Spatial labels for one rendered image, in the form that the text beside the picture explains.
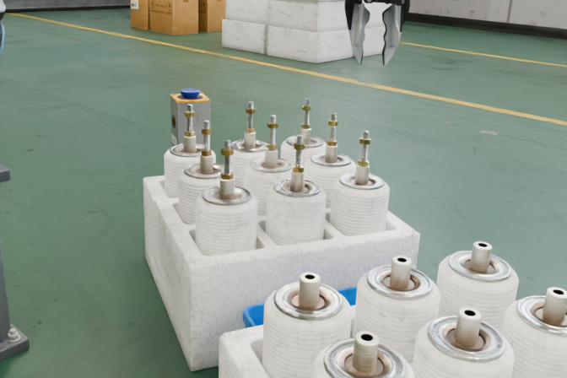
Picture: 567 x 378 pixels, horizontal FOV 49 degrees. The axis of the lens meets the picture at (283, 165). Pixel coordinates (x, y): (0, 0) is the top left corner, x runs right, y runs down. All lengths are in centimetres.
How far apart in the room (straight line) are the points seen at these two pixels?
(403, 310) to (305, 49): 315
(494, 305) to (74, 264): 84
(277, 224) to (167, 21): 395
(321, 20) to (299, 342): 319
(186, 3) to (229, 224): 400
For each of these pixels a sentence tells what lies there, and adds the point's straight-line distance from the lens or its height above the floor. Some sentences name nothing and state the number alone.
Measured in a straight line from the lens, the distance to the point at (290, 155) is 122.
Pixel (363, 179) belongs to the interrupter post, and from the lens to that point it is 103.
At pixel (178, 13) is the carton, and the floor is 15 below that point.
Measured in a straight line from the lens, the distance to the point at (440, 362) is 64.
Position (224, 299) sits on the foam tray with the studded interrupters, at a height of 12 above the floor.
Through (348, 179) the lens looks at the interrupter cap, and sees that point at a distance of 105.
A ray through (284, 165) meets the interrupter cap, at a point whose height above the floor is 25.
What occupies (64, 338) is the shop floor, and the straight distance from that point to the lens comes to 111.
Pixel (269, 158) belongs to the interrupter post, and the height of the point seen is 27.
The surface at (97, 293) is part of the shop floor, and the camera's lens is 122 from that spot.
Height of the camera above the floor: 61
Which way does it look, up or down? 19 degrees down
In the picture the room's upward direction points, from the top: 3 degrees clockwise
